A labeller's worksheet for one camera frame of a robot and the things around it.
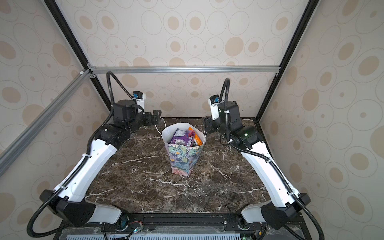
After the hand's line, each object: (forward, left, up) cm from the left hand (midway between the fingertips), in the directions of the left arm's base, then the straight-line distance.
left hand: (154, 107), depth 69 cm
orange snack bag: (-5, -20, -20) cm, 29 cm away
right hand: (-4, -25, -2) cm, 26 cm away
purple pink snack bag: (-5, -13, -17) cm, 22 cm away
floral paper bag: (-15, -12, -21) cm, 29 cm away
